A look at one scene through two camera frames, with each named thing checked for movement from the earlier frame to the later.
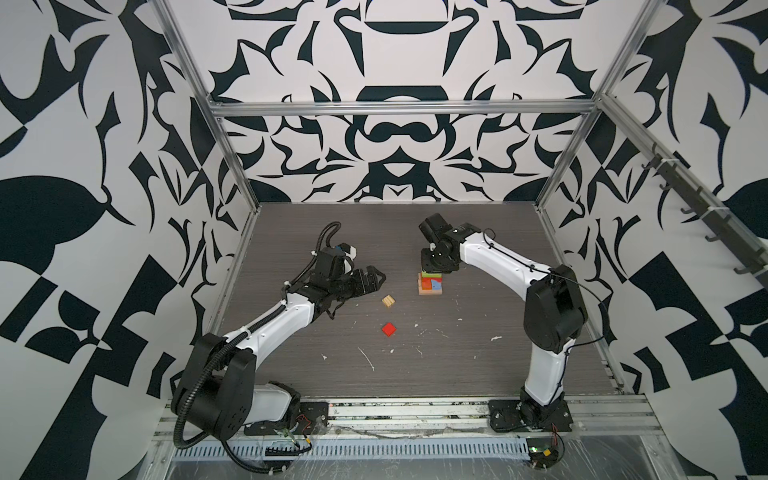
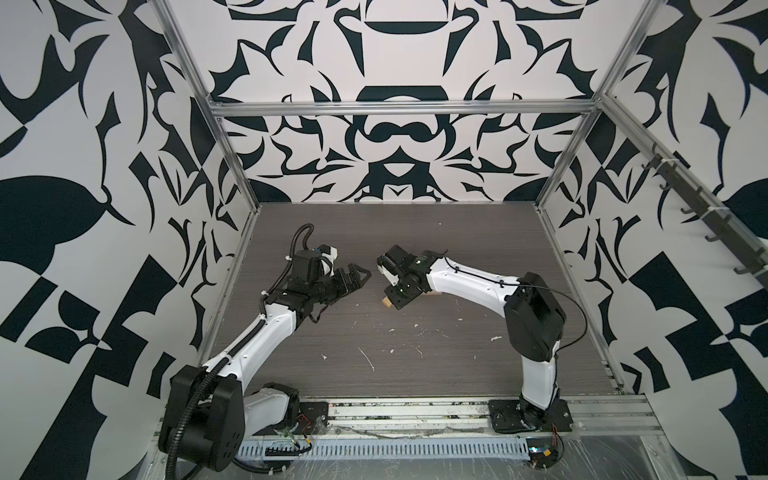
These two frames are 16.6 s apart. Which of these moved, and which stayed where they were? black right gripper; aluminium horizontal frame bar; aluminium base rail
Moved: black right gripper
Stayed: aluminium horizontal frame bar; aluminium base rail
